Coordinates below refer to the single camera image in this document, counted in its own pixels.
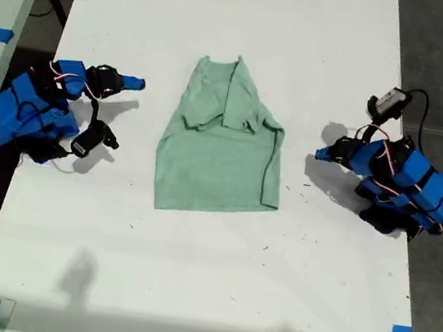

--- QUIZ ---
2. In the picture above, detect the pale green T-shirt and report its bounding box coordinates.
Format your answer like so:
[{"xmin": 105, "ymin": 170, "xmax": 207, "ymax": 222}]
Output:
[{"xmin": 147, "ymin": 45, "xmax": 301, "ymax": 227}]

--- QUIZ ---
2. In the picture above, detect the short black camera stalk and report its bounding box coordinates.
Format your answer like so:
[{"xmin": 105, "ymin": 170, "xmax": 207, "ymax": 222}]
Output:
[
  {"xmin": 366, "ymin": 112, "xmax": 392, "ymax": 146},
  {"xmin": 87, "ymin": 96, "xmax": 103, "ymax": 125}
]

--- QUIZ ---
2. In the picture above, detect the black camera box white label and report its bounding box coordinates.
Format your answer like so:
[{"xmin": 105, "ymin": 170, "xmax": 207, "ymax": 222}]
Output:
[{"xmin": 69, "ymin": 117, "xmax": 123, "ymax": 165}]

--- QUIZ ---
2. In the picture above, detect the black camera box grey face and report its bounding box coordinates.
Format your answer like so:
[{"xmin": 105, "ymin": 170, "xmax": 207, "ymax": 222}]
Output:
[{"xmin": 365, "ymin": 83, "xmax": 414, "ymax": 123}]

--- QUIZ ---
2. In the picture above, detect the black camera cable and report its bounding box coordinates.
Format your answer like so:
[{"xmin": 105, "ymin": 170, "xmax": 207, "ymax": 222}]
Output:
[{"xmin": 398, "ymin": 87, "xmax": 433, "ymax": 150}]

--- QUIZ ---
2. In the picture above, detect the thin white cable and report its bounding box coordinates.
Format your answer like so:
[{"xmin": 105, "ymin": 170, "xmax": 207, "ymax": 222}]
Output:
[{"xmin": 47, "ymin": 159, "xmax": 78, "ymax": 176}]

